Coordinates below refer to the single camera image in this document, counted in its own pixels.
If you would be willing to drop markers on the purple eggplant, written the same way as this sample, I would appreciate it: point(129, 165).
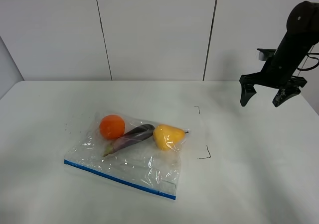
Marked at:
point(134, 136)

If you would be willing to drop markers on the orange fruit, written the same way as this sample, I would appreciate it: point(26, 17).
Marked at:
point(111, 127)

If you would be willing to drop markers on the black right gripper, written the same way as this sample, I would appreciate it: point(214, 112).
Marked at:
point(277, 72)

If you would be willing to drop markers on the yellow pear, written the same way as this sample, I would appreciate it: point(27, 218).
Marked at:
point(169, 138)

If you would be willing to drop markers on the clear zip bag blue zipper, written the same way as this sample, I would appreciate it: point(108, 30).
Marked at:
point(142, 166)

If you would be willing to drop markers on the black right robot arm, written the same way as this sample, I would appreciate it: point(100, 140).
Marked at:
point(302, 31)

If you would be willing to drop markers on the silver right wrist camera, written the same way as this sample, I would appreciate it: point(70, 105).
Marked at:
point(264, 54)

